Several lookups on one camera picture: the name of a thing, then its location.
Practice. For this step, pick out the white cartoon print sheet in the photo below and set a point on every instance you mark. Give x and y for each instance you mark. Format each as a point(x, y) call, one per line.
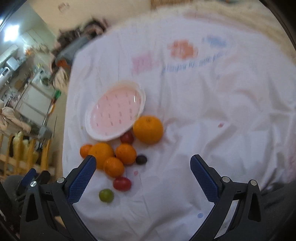
point(221, 90)

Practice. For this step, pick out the white kitchen cabinets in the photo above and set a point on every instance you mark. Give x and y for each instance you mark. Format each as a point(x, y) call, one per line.
point(35, 102)

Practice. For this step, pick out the pink strawberry ceramic plate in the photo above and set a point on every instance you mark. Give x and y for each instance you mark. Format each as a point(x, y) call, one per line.
point(115, 111)

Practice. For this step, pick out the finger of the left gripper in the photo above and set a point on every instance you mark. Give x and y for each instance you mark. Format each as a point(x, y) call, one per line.
point(26, 180)
point(43, 178)

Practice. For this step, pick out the grey orange jacket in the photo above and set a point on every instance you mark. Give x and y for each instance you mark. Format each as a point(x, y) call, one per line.
point(66, 57)

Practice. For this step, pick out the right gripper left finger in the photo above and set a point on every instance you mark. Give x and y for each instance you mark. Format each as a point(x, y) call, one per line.
point(48, 212)

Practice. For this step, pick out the green lime fruit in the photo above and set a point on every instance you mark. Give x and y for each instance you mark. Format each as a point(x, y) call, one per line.
point(106, 195)

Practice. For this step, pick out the wooden chair frame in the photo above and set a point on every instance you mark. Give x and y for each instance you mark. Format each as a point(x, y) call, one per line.
point(18, 156)

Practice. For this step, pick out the pile of clothes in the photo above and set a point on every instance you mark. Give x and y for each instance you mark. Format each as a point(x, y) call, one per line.
point(90, 29)

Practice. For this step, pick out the small mandarin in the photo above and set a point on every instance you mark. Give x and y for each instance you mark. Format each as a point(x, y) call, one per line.
point(113, 167)
point(84, 150)
point(126, 153)

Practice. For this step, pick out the cream floral bed quilt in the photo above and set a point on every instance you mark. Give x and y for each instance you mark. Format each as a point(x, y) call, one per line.
point(246, 11)

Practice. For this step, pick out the large orange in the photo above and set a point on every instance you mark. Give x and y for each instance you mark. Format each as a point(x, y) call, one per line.
point(148, 129)
point(101, 152)

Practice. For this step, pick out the white washing machine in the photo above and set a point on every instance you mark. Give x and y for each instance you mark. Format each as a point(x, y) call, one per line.
point(42, 81)

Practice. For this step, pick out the green broom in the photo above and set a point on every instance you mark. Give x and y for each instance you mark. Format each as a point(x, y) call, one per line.
point(52, 106)

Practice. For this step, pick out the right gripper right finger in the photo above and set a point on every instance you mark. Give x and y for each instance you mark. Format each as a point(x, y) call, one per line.
point(248, 221)

